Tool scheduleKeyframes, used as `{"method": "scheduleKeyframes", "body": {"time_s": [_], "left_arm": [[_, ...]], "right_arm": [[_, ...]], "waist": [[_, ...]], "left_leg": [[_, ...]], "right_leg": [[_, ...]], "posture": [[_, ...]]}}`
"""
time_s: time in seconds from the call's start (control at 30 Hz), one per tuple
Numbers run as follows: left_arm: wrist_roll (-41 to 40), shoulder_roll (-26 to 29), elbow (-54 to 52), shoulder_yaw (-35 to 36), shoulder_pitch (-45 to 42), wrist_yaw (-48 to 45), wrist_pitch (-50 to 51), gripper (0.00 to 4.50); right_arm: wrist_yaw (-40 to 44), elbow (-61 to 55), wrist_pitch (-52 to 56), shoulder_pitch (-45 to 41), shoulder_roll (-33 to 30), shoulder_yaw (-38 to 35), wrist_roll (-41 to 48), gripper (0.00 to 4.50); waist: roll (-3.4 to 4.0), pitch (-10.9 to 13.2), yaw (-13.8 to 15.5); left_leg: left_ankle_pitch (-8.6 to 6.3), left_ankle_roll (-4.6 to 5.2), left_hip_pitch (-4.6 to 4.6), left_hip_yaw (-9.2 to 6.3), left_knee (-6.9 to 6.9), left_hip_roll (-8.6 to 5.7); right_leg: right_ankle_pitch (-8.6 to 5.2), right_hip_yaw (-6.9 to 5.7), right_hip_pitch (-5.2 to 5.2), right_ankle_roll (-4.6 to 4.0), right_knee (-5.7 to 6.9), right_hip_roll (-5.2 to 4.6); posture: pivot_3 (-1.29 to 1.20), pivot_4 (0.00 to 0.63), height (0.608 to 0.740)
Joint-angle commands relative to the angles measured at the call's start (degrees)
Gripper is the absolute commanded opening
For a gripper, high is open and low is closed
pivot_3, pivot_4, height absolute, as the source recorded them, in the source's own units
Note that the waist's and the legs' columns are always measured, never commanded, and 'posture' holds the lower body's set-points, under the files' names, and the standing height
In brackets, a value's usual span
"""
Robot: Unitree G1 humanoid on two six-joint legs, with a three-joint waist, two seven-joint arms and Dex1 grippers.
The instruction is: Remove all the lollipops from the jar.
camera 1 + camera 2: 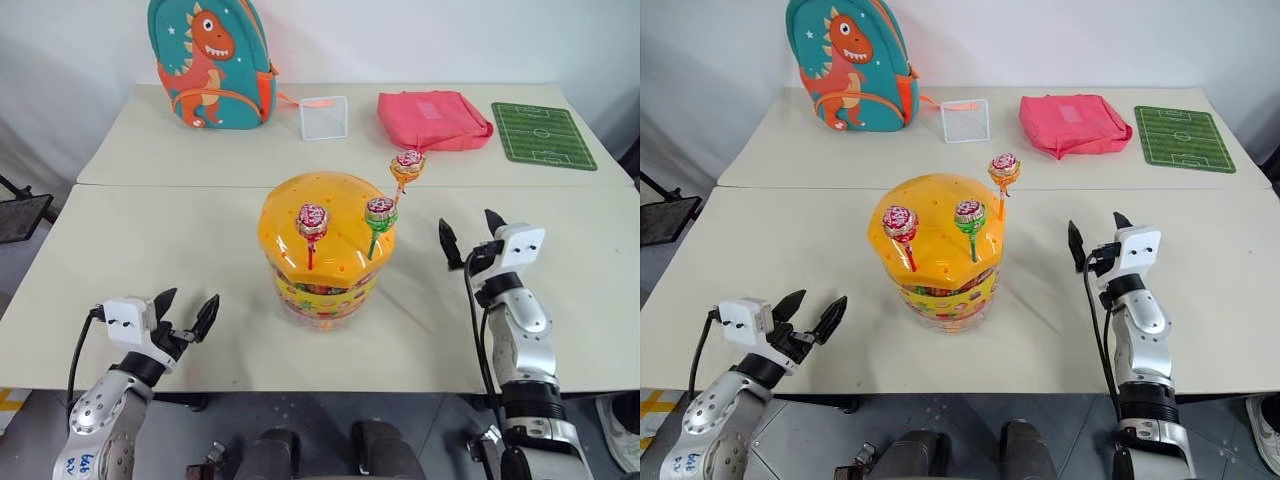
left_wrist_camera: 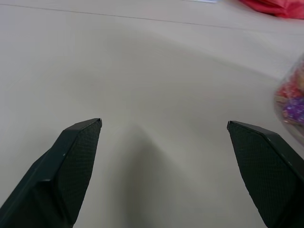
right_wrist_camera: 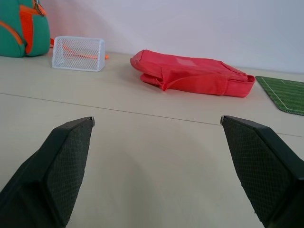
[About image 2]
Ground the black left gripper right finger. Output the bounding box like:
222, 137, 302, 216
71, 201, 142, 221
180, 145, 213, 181
227, 120, 304, 228

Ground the red cloth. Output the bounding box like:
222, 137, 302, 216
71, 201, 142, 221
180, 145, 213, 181
238, 0, 304, 20

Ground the clear bag of colourful items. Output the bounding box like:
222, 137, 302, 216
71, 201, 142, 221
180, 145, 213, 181
273, 54, 304, 133

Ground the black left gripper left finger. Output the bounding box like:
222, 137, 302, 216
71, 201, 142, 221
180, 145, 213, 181
0, 118, 103, 228

